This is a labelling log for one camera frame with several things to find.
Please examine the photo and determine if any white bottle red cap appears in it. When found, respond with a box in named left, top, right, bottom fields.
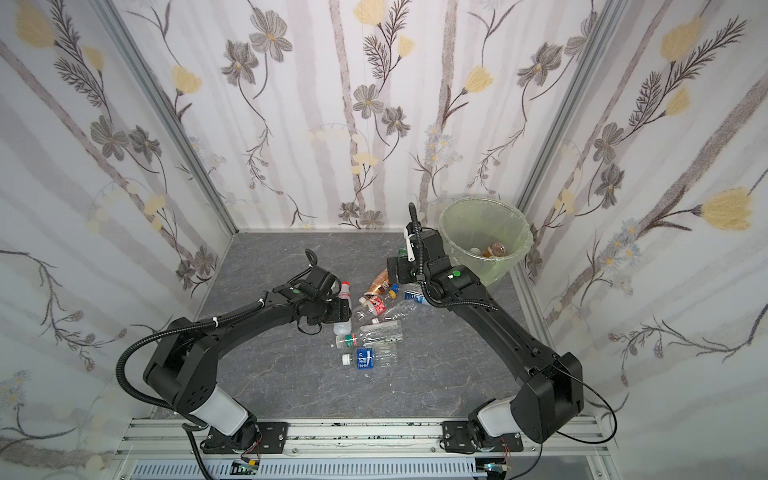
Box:
left=333, top=281, right=352, bottom=336

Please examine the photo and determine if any brown label bottle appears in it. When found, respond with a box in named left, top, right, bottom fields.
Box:
left=484, top=242, right=507, bottom=258

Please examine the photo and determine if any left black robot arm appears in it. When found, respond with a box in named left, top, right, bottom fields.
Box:
left=143, top=266, right=351, bottom=452

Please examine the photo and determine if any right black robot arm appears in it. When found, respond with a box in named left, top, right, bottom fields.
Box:
left=387, top=221, right=584, bottom=443

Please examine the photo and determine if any mesh bin with green bag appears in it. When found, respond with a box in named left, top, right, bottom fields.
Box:
left=439, top=197, right=533, bottom=287

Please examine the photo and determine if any crushed bottle blue cap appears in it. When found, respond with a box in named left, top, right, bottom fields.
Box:
left=390, top=283, right=427, bottom=304

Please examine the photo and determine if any orange copper label bottle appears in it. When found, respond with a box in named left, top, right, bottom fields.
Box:
left=363, top=269, right=391, bottom=298

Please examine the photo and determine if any crushed bottle red label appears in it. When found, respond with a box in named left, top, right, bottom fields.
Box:
left=351, top=292, right=419, bottom=326

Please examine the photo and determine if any clear bottle green cap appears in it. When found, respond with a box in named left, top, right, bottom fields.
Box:
left=335, top=320, right=403, bottom=349

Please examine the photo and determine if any clear bottle blue label white cap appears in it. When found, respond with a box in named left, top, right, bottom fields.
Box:
left=341, top=343, right=398, bottom=370

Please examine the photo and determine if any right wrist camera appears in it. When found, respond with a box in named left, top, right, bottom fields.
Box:
left=403, top=221, right=418, bottom=262

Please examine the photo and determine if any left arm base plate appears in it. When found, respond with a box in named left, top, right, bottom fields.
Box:
left=200, top=421, right=289, bottom=454

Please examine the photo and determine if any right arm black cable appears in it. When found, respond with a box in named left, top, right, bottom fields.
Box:
left=509, top=365, right=619, bottom=480

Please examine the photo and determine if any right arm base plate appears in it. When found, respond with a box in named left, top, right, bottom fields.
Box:
left=439, top=420, right=524, bottom=455

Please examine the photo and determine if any aluminium frame rail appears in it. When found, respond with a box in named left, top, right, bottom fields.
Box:
left=105, top=416, right=621, bottom=479

